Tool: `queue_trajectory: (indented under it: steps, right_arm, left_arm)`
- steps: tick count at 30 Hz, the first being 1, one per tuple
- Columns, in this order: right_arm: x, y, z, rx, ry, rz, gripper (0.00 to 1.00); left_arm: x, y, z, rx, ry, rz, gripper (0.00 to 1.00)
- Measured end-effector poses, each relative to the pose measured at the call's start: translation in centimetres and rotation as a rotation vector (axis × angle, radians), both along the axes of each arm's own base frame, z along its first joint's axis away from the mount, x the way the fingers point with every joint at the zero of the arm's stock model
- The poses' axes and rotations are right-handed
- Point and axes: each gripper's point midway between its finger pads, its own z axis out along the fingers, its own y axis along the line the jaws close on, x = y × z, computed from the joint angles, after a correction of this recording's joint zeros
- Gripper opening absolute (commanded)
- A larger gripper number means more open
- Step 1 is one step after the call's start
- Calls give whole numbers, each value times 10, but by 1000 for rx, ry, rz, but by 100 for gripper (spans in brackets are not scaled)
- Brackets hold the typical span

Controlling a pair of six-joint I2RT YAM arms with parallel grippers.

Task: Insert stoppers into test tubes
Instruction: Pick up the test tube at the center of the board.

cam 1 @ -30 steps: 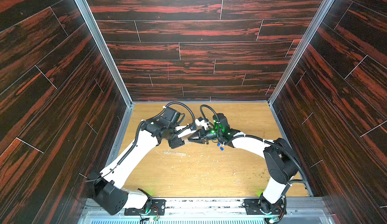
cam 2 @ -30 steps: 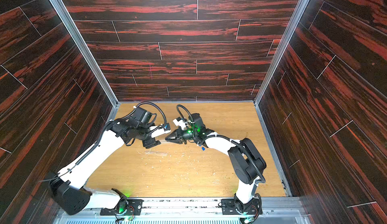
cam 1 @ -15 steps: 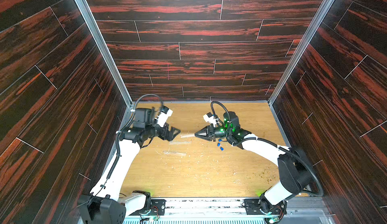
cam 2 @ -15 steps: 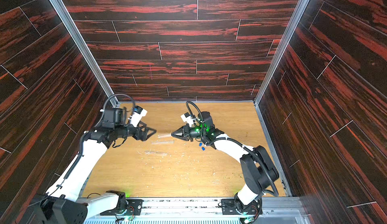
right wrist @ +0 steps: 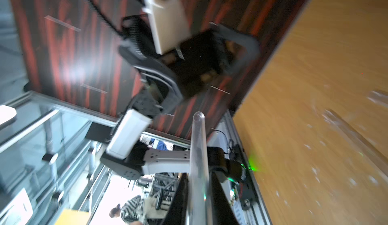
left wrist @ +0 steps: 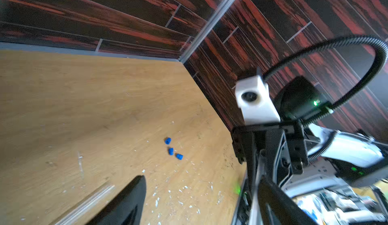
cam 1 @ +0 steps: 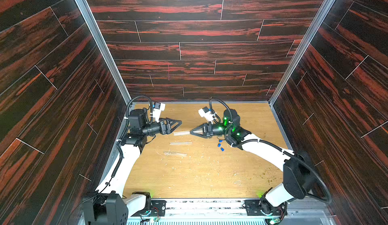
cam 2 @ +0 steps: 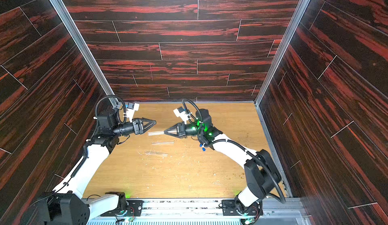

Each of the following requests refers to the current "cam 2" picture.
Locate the aluminium front rail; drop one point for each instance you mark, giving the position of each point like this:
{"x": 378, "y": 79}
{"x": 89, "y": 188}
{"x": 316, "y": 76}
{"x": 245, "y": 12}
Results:
{"x": 203, "y": 211}

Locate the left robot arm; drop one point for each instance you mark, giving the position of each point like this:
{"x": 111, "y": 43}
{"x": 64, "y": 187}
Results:
{"x": 64, "y": 204}

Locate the clear test tube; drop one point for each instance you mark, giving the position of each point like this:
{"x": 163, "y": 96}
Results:
{"x": 162, "y": 143}
{"x": 156, "y": 153}
{"x": 156, "y": 133}

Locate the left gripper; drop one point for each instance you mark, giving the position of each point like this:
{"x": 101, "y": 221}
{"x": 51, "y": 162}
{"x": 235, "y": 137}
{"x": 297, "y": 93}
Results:
{"x": 138, "y": 124}

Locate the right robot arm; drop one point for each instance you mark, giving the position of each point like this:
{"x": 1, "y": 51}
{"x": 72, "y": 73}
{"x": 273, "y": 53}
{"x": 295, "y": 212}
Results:
{"x": 262, "y": 175}

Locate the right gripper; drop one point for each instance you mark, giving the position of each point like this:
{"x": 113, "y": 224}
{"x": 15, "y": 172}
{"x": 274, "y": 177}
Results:
{"x": 181, "y": 129}

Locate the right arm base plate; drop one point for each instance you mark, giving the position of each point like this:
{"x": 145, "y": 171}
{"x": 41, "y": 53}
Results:
{"x": 231, "y": 207}

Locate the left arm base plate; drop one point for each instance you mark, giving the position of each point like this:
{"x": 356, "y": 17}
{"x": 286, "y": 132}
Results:
{"x": 133, "y": 209}

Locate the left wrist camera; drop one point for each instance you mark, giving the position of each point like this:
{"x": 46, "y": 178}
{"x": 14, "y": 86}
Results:
{"x": 130, "y": 110}

